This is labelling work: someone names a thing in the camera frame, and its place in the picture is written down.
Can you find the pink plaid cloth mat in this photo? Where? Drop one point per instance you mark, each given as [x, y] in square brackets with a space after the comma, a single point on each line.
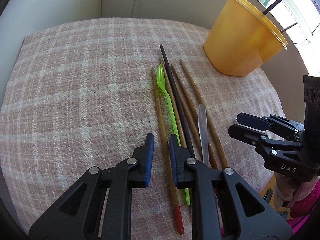
[81, 95]

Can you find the black chopstick on mat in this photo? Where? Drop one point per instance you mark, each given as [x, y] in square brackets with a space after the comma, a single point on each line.
[180, 110]

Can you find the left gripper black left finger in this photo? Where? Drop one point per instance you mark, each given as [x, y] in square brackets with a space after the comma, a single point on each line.
[98, 204]

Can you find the right hand white glove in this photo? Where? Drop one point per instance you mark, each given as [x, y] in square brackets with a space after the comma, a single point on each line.
[290, 190]

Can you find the red-tipped wooden chopstick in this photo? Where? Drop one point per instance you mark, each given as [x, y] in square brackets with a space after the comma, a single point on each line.
[166, 155]

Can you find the pink sleeve right forearm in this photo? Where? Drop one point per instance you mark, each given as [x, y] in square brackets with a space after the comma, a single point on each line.
[301, 209]

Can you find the black chopstick in bin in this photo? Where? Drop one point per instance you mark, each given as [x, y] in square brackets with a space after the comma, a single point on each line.
[274, 4]

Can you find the thin brown chopstick in bin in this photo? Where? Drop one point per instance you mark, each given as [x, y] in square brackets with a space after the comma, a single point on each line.
[287, 28]

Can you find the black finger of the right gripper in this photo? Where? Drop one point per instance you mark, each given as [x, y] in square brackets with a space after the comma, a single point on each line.
[260, 142]
[257, 122]

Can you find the yellow plastic utensil bin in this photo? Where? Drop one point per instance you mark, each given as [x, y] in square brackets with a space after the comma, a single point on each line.
[242, 39]

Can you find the green plastic spoon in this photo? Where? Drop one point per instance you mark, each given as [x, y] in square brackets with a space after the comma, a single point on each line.
[160, 79]

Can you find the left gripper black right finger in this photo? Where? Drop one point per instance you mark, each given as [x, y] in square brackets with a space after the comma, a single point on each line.
[224, 206]

